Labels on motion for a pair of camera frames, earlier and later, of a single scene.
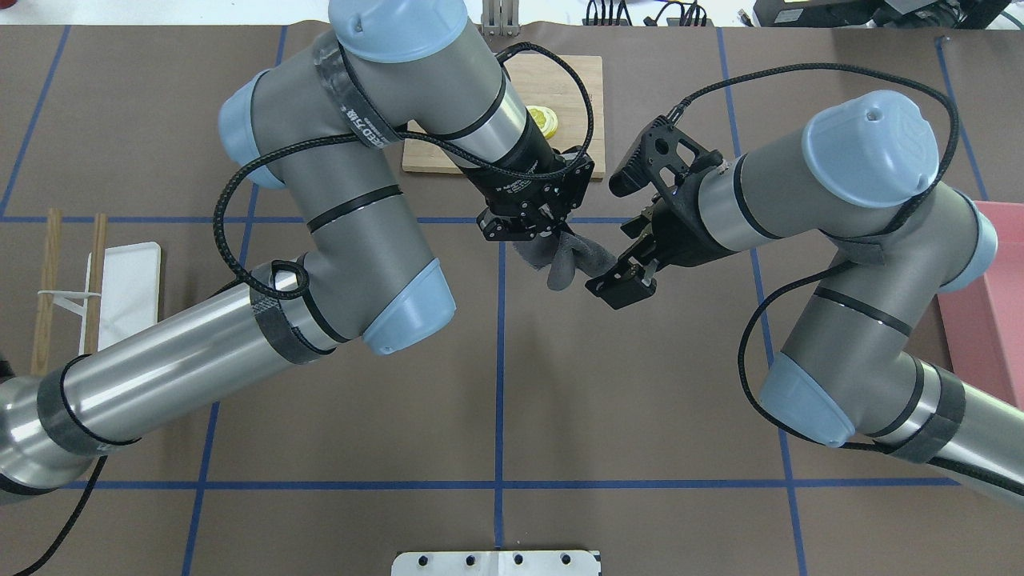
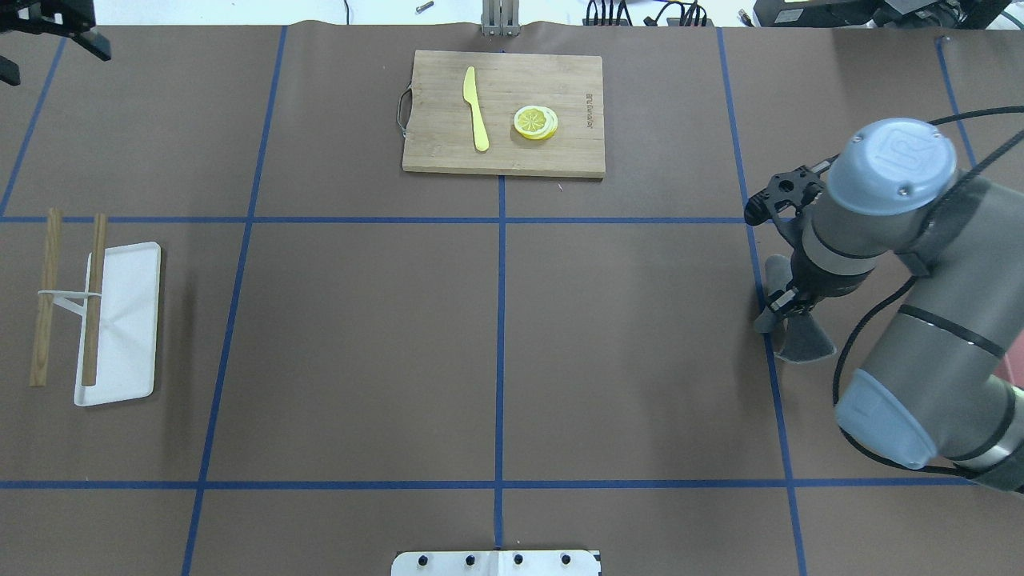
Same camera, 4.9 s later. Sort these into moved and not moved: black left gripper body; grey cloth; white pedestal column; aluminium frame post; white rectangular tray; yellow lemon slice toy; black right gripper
Moved: black right gripper; black left gripper body; grey cloth
Not moved: aluminium frame post; white pedestal column; yellow lemon slice toy; white rectangular tray
